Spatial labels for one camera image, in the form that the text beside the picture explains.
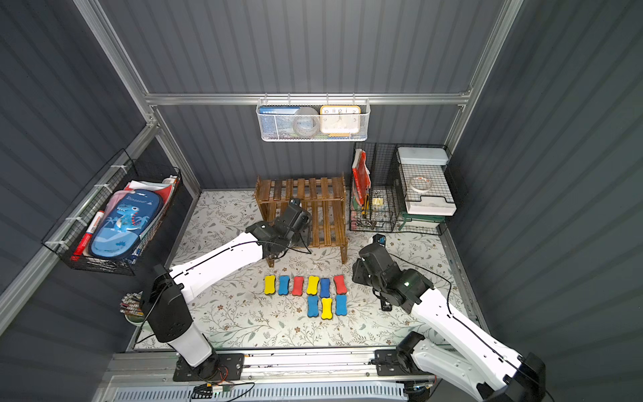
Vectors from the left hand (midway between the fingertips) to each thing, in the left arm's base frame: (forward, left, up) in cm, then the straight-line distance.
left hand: (304, 232), depth 82 cm
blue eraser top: (-10, +8, -19) cm, 23 cm away
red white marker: (-12, +56, +14) cm, 58 cm away
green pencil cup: (-26, +46, -4) cm, 53 cm away
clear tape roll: (+21, -44, +2) cm, 49 cm away
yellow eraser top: (-12, -2, -18) cm, 22 cm away
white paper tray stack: (+33, -50, +3) cm, 60 cm away
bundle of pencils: (-23, +47, -1) cm, 52 cm away
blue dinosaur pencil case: (-5, +46, +16) cm, 49 cm away
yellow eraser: (-10, +13, -18) cm, 24 cm away
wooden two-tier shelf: (+9, -7, +7) cm, 13 cm away
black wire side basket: (+11, +56, +16) cm, 60 cm away
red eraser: (-9, -12, -18) cm, 23 cm away
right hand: (-12, -18, -2) cm, 22 cm away
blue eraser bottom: (-20, -2, -17) cm, 26 cm away
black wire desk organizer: (+28, -39, -7) cm, 49 cm away
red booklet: (+40, -24, -10) cm, 48 cm away
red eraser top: (-9, +3, -19) cm, 21 cm away
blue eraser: (-17, -12, -17) cm, 27 cm away
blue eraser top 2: (-12, -7, -18) cm, 22 cm away
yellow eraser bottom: (-18, -7, -17) cm, 26 cm away
